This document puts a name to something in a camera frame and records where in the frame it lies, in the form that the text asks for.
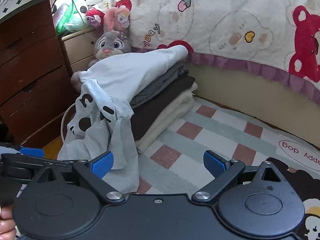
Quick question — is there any bear print blanket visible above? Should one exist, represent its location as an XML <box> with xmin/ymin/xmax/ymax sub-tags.
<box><xmin>104</xmin><ymin>0</ymin><xmax>320</xmax><ymax>92</ymax></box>

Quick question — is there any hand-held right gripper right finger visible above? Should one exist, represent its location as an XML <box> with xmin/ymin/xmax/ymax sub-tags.
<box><xmin>191</xmin><ymin>150</ymin><xmax>288</xmax><ymax>203</ymax></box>

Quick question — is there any pink plush toy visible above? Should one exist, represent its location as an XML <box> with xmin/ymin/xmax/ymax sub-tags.
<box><xmin>104</xmin><ymin>6</ymin><xmax>131</xmax><ymax>32</ymax></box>

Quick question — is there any grey folded garment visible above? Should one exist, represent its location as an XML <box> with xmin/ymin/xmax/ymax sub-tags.
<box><xmin>130</xmin><ymin>62</ymin><xmax>190</xmax><ymax>107</ymax></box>

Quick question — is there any dark wooden dresser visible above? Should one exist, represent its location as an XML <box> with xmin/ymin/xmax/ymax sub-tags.
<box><xmin>0</xmin><ymin>0</ymin><xmax>75</xmax><ymax>148</ymax></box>

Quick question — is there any light wooden nightstand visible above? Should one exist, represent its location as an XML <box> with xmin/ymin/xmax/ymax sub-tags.
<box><xmin>61</xmin><ymin>29</ymin><xmax>100</xmax><ymax>73</ymax></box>

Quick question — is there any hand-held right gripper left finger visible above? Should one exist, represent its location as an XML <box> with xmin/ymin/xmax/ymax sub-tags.
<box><xmin>32</xmin><ymin>151</ymin><xmax>126</xmax><ymax>203</ymax></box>

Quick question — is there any red plush toy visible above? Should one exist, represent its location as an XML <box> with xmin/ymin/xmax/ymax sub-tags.
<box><xmin>85</xmin><ymin>7</ymin><xmax>105</xmax><ymax>27</ymax></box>

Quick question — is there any person's left hand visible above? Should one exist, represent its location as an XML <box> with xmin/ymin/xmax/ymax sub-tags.
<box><xmin>0</xmin><ymin>205</ymin><xmax>17</xmax><ymax>239</ymax></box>

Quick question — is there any grey bunny plush toy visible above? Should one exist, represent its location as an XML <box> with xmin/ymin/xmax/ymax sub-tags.
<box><xmin>87</xmin><ymin>30</ymin><xmax>133</xmax><ymax>67</ymax></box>

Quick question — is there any green plastic bag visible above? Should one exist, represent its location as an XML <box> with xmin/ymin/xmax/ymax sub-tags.
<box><xmin>54</xmin><ymin>0</ymin><xmax>88</xmax><ymax>34</ymax></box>

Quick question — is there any checked mat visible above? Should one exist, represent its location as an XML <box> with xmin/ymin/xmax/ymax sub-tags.
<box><xmin>135</xmin><ymin>96</ymin><xmax>320</xmax><ymax>240</ymax></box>

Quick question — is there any cream folded garment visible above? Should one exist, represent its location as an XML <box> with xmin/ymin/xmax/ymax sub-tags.
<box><xmin>135</xmin><ymin>82</ymin><xmax>199</xmax><ymax>154</ymax></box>

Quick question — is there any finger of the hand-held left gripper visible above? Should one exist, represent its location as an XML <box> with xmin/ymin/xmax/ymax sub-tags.
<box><xmin>0</xmin><ymin>147</ymin><xmax>75</xmax><ymax>178</ymax></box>

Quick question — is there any light grey printed shirt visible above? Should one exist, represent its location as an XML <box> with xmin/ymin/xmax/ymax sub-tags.
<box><xmin>57</xmin><ymin>79</ymin><xmax>140</xmax><ymax>194</ymax></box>

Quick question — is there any white folded garment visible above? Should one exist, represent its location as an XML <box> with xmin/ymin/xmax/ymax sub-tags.
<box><xmin>71</xmin><ymin>44</ymin><xmax>189</xmax><ymax>105</ymax></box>

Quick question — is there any dark brown folded garment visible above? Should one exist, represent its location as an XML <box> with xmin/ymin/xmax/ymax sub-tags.
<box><xmin>130</xmin><ymin>76</ymin><xmax>196</xmax><ymax>142</ymax></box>

